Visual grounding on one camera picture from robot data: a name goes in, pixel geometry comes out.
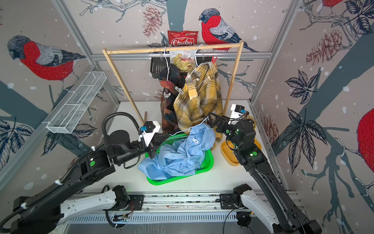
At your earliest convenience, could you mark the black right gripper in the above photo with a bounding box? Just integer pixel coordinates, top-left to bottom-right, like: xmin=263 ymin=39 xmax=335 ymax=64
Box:
xmin=209 ymin=112 xmax=243 ymax=152

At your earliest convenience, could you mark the white wire hanger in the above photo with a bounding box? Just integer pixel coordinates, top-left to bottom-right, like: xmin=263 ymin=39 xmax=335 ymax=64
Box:
xmin=169 ymin=117 xmax=208 ymax=136

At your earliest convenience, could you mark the light blue long-sleeve shirt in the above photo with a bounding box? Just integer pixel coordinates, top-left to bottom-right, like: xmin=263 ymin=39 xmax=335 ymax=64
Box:
xmin=138 ymin=124 xmax=216 ymax=180

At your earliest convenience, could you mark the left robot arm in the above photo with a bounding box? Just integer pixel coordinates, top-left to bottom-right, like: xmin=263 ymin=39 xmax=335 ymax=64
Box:
xmin=1 ymin=112 xmax=169 ymax=234

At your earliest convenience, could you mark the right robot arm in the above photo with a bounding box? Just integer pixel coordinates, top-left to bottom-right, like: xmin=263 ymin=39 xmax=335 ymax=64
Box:
xmin=208 ymin=113 xmax=322 ymax=234

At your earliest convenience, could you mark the white hanger of red shirt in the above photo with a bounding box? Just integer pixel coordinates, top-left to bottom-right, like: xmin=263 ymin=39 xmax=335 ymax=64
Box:
xmin=163 ymin=46 xmax=169 ymax=81

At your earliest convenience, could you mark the yellow plaid flannel shirt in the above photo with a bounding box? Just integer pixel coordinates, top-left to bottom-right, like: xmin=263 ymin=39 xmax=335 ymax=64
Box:
xmin=173 ymin=62 xmax=223 ymax=130

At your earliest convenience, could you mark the yellow plastic tray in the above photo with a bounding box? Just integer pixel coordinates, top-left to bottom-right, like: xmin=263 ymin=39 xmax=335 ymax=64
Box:
xmin=220 ymin=138 xmax=263 ymax=167

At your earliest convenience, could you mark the yellow bamboo steamer basket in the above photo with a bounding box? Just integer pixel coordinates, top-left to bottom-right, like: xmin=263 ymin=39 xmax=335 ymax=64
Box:
xmin=246 ymin=115 xmax=257 ymax=129

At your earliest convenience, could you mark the green perforated plastic tray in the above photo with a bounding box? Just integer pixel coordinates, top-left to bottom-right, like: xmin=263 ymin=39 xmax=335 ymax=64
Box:
xmin=146 ymin=133 xmax=214 ymax=186

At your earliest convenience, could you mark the white clothespin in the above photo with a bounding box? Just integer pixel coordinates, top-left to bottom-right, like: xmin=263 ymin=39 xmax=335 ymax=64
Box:
xmin=174 ymin=86 xmax=184 ymax=94

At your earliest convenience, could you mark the dark red plaid shirt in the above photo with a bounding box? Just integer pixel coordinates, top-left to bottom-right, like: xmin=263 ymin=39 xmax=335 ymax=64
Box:
xmin=158 ymin=64 xmax=186 ymax=134

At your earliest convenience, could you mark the red chips bag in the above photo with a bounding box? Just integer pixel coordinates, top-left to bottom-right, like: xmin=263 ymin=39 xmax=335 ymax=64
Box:
xmin=167 ymin=30 xmax=199 ymax=71

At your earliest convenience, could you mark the wooden clothes rack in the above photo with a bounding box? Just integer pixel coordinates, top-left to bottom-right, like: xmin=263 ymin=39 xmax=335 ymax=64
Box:
xmin=102 ymin=40 xmax=244 ymax=123

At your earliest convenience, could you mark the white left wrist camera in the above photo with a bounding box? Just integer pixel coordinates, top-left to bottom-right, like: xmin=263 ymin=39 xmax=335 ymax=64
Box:
xmin=140 ymin=121 xmax=161 ymax=147

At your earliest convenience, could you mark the black wall basket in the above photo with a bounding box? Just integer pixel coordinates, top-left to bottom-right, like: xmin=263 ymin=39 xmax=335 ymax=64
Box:
xmin=150 ymin=57 xmax=212 ymax=79

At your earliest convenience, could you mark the white wire mesh basket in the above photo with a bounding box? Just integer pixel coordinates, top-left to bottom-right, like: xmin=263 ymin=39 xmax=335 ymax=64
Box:
xmin=47 ymin=71 xmax=107 ymax=134

